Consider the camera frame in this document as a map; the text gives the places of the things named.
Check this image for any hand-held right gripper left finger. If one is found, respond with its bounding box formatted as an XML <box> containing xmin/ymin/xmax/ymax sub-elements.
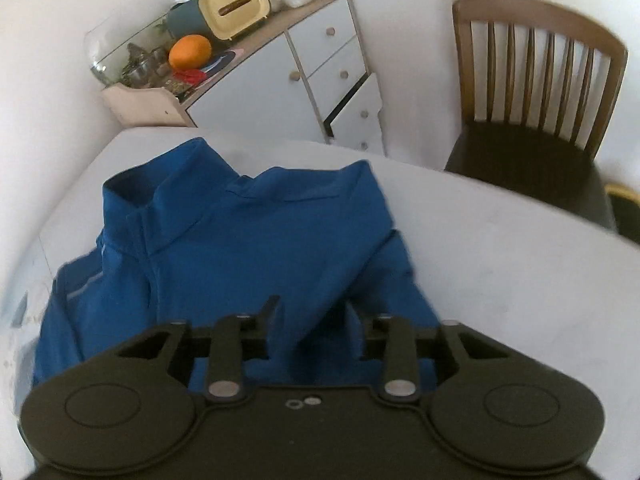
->
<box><xmin>115</xmin><ymin>294</ymin><xmax>282</xmax><ymax>404</ymax></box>

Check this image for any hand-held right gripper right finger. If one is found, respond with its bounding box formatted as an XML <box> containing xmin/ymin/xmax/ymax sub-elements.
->
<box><xmin>346</xmin><ymin>300</ymin><xmax>510</xmax><ymax>406</ymax></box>

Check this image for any blue long-sleeved shirt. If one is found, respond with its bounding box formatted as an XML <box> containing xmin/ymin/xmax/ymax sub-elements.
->
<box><xmin>32</xmin><ymin>137</ymin><xmax>451</xmax><ymax>396</ymax></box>

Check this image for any slatted wooden chair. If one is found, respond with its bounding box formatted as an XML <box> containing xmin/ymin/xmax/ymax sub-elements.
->
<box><xmin>443</xmin><ymin>0</ymin><xmax>629</xmax><ymax>235</ymax></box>

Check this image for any white and wood sideboard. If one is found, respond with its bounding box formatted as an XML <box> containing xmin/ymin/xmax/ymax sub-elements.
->
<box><xmin>101</xmin><ymin>0</ymin><xmax>390</xmax><ymax>157</ymax></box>

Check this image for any red item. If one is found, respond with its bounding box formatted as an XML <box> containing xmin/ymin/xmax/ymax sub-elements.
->
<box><xmin>171</xmin><ymin>68</ymin><xmax>209</xmax><ymax>87</ymax></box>

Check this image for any orange fruit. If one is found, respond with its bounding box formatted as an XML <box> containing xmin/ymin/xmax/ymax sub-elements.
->
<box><xmin>168</xmin><ymin>34</ymin><xmax>213</xmax><ymax>71</ymax></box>

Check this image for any yellow-rimmed dark object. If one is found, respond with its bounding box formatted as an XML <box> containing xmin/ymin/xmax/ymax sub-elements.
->
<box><xmin>604</xmin><ymin>182</ymin><xmax>637</xmax><ymax>241</ymax></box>

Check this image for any clear glass container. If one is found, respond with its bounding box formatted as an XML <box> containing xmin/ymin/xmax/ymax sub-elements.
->
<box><xmin>84</xmin><ymin>14</ymin><xmax>176</xmax><ymax>87</ymax></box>

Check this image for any cream and teal tissue box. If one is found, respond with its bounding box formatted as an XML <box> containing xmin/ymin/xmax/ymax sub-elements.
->
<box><xmin>165</xmin><ymin>0</ymin><xmax>275</xmax><ymax>42</ymax></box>

